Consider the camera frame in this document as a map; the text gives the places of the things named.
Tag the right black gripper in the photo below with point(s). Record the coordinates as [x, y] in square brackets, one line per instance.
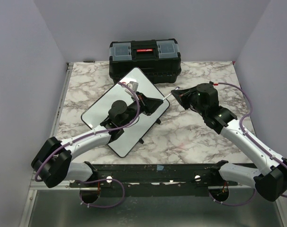
[182, 96]

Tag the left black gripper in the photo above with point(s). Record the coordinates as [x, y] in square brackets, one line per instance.
[148, 105]

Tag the white whiteboard marker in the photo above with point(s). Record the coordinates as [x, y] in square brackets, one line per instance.
[168, 95]

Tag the white whiteboard black frame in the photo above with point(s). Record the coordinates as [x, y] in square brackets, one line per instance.
[133, 134]

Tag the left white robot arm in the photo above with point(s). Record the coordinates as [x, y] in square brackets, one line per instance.
[52, 163]

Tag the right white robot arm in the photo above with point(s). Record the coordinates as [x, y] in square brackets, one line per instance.
[269, 177]

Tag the black plastic toolbox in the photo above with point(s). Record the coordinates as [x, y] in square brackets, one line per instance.
[159, 60]

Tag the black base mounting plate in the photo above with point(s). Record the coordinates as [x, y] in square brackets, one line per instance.
[152, 180]

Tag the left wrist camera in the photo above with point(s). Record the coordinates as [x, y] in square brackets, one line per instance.
[130, 86]

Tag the aluminium side rail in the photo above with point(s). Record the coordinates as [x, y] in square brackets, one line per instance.
[31, 196]

